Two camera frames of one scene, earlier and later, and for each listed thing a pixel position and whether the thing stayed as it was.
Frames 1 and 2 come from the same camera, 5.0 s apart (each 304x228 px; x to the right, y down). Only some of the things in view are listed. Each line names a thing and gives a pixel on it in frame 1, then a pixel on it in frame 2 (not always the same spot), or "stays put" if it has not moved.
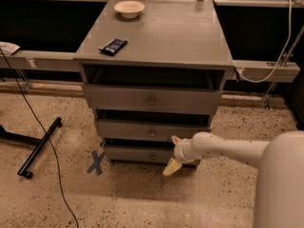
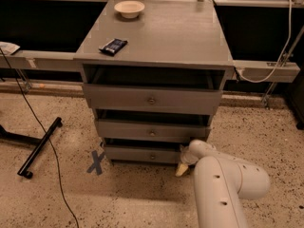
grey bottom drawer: (139, 153) stays put
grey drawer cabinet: (153, 69) stays put
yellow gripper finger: (172, 166) to (181, 169)
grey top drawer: (123, 98) stays put
